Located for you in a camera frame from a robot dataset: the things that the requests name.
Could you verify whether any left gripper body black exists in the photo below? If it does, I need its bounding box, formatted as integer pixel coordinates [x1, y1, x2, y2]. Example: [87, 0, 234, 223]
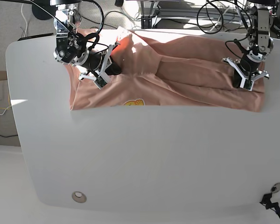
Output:
[238, 51, 264, 76]

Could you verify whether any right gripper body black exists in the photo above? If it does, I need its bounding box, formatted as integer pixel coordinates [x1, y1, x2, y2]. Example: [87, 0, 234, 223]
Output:
[80, 49, 112, 71]

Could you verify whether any pink T-shirt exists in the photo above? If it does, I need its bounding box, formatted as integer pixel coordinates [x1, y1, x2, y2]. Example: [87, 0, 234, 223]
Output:
[66, 27, 265, 112]

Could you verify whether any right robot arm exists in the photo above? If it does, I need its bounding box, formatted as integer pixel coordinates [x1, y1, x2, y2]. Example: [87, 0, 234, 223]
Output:
[50, 0, 121, 77]

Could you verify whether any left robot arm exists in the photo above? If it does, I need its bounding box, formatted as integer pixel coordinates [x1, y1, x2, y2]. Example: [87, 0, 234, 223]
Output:
[232, 0, 276, 91]

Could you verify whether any black round stand base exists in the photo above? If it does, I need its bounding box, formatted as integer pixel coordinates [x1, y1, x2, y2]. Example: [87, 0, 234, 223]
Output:
[32, 0, 56, 21]

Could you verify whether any silver table grommet right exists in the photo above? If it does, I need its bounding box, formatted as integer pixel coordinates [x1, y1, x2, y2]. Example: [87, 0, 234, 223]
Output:
[271, 182, 280, 194]

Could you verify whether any silver table grommet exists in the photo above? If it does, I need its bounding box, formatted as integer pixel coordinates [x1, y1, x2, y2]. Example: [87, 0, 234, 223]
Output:
[271, 182, 280, 194]
[71, 191, 87, 203]

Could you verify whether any black clamp on table edge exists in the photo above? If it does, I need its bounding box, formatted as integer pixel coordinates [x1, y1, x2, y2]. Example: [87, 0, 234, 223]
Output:
[260, 193, 280, 219]

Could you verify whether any silver table grommet left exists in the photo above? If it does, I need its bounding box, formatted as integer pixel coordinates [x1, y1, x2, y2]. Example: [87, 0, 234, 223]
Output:
[71, 191, 87, 203]

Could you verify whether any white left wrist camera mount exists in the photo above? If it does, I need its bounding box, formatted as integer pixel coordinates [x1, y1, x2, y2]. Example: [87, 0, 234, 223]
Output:
[222, 55, 269, 91]

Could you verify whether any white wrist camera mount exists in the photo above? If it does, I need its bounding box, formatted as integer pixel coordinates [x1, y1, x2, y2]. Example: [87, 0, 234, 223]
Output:
[74, 42, 121, 89]
[222, 55, 269, 91]

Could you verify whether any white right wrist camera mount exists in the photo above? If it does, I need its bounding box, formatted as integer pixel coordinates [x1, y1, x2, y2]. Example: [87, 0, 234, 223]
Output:
[74, 42, 121, 89]

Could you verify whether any black table leg bracket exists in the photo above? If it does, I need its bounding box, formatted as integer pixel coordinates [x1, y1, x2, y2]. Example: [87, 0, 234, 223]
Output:
[141, 15, 153, 29]

